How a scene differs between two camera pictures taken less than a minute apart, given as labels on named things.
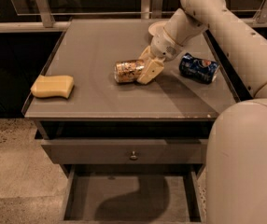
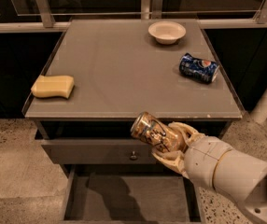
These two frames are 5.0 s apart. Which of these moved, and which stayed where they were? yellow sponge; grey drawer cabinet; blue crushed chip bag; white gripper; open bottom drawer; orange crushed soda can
Moved: orange crushed soda can; white gripper
Stayed: open bottom drawer; yellow sponge; blue crushed chip bag; grey drawer cabinet
